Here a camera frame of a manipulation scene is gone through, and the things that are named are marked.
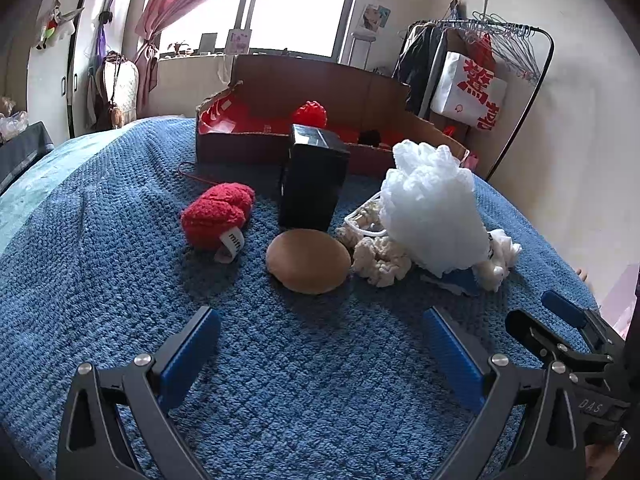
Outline black rectangular box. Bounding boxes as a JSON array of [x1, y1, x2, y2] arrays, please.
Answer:
[[277, 123, 351, 233]]

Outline red pompom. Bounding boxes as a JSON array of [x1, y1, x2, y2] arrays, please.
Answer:
[[292, 101, 328, 130]]

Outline cream knitted scrunchie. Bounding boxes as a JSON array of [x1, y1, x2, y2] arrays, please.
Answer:
[[335, 222, 413, 288]]

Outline blue knitted blanket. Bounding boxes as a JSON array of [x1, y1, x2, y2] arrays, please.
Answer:
[[0, 117, 601, 480]]

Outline white covered chair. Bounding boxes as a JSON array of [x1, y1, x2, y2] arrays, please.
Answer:
[[95, 52, 141, 128]]

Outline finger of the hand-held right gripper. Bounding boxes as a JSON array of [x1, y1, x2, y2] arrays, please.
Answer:
[[541, 289, 627, 357], [505, 309, 614, 374]]

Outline white bag with red print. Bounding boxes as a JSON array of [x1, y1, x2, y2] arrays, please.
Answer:
[[430, 35, 508, 131]]

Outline clear plastic bags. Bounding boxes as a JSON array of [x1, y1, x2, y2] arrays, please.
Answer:
[[0, 97, 31, 141]]

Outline cardboard box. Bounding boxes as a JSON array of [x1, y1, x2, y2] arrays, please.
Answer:
[[196, 54, 471, 178]]

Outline white wardrobe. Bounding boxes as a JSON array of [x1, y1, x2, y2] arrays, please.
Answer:
[[25, 0, 136, 138]]

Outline black clothes rack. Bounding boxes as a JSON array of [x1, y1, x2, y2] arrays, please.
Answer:
[[400, 19, 556, 183]]

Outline red yarn skein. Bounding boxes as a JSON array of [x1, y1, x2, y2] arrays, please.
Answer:
[[178, 161, 257, 264]]

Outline white fluffy yarn ball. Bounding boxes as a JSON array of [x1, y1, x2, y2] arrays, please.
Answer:
[[378, 140, 493, 278]]

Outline wall poster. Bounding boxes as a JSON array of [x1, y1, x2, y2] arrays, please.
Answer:
[[361, 2, 391, 33]]

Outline white fluffy plush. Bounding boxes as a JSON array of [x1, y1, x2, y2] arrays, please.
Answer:
[[472, 228, 523, 292]]

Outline hanging plush toy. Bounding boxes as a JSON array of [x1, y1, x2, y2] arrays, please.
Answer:
[[32, 7, 86, 51]]

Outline dark hanging jackets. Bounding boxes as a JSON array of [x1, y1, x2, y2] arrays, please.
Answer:
[[392, 22, 448, 116]]

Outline purple hanging strap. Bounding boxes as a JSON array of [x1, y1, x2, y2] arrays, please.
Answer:
[[97, 10, 113, 61]]

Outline window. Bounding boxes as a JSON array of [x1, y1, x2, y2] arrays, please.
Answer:
[[155, 0, 366, 58]]

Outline pink standing card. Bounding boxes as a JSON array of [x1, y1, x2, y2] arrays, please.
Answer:
[[226, 29, 251, 55]]

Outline teal bed sheet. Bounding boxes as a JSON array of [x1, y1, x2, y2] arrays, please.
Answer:
[[0, 125, 111, 256]]

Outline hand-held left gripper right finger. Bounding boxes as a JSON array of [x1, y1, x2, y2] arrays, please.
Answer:
[[422, 306, 587, 480]]

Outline white stand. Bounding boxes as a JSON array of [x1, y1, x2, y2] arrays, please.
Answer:
[[347, 30, 378, 71]]

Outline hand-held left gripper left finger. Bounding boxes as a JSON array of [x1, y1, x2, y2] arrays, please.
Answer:
[[55, 305, 222, 480]]

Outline dark table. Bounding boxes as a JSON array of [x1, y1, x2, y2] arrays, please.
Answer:
[[0, 121, 55, 196]]

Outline row of wire hangers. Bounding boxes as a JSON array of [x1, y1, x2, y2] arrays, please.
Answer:
[[462, 10, 543, 83]]

